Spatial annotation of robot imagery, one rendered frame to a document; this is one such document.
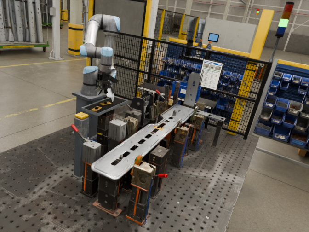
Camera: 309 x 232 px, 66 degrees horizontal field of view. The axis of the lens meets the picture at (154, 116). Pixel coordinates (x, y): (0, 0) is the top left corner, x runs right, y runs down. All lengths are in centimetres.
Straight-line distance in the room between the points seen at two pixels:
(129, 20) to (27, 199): 324
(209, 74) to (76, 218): 191
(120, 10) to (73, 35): 526
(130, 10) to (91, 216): 336
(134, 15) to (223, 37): 483
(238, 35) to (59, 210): 764
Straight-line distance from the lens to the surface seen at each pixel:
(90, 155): 144
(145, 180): 129
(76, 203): 159
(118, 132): 158
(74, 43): 947
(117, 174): 131
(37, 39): 979
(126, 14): 426
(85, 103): 207
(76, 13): 943
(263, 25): 262
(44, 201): 162
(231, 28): 847
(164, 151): 151
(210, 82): 269
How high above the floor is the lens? 179
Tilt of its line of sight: 22 degrees down
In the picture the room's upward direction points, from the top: 9 degrees clockwise
